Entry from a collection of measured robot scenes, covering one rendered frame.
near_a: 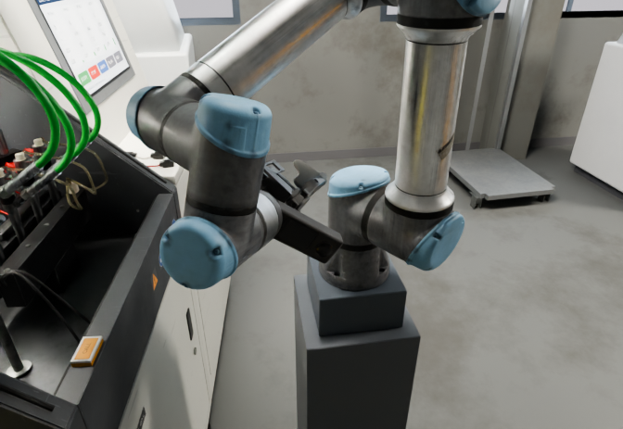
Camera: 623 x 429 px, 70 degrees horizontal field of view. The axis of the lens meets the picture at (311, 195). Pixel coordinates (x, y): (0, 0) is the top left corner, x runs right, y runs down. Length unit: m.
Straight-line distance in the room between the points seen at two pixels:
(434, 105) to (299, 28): 0.22
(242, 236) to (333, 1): 0.35
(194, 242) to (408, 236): 0.41
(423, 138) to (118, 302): 0.60
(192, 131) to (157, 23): 2.05
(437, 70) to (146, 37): 2.01
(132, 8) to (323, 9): 1.93
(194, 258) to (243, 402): 1.46
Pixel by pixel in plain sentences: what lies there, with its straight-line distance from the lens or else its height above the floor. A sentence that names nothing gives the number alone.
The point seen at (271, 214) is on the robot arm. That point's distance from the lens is 0.54.
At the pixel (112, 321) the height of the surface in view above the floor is 0.95.
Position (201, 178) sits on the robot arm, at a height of 1.31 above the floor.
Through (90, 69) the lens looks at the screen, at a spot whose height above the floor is 1.20.
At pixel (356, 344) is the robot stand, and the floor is 0.80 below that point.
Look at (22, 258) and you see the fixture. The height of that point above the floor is 0.98.
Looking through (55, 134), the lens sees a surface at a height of 1.23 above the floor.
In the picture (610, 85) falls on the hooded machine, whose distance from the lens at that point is 3.73.
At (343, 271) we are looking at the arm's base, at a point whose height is 0.94.
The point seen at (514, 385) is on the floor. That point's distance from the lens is 2.07.
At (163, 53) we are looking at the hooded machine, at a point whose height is 1.05.
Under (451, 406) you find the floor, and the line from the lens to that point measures 1.93.
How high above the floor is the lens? 1.50
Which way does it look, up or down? 29 degrees down
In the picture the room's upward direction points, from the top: straight up
